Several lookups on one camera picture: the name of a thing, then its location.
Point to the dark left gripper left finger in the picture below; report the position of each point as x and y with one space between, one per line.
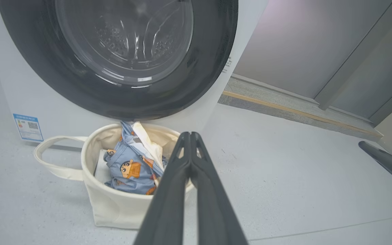
168 204

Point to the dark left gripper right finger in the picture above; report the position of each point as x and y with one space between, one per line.
216 211

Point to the blue cartoon print garment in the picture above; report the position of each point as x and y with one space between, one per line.
128 177

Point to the cream and blue garment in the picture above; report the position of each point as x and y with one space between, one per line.
145 143

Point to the cream canvas laundry basket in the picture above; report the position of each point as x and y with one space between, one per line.
114 211

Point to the white front-load washing machine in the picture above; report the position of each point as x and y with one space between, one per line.
29 95

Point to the yellow wooden edge strip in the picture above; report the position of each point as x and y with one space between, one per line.
301 113

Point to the printed warning text sticker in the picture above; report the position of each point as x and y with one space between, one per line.
228 64

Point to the blue energy label sticker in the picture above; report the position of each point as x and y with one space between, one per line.
28 127

